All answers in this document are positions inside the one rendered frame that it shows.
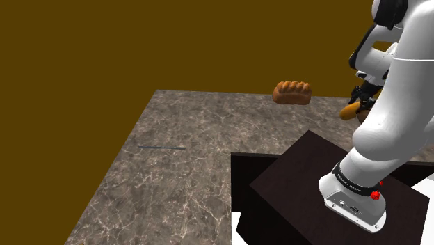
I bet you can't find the orange-yellow rounded object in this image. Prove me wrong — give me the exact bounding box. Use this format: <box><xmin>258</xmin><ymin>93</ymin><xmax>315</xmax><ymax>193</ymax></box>
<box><xmin>339</xmin><ymin>100</ymin><xmax>376</xmax><ymax>121</ymax></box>

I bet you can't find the brown bread loaf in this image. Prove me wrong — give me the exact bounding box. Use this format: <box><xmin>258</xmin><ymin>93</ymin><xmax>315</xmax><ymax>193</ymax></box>
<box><xmin>272</xmin><ymin>80</ymin><xmax>312</xmax><ymax>106</ymax></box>

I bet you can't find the dark robot stand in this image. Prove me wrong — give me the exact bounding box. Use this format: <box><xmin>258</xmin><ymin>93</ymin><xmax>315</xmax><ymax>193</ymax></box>
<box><xmin>237</xmin><ymin>129</ymin><xmax>430</xmax><ymax>245</ymax></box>

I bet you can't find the thin dark blue stick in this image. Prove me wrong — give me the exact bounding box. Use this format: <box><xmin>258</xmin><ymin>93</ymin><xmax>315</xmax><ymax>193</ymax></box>
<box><xmin>137</xmin><ymin>145</ymin><xmax>186</xmax><ymax>150</ymax></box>

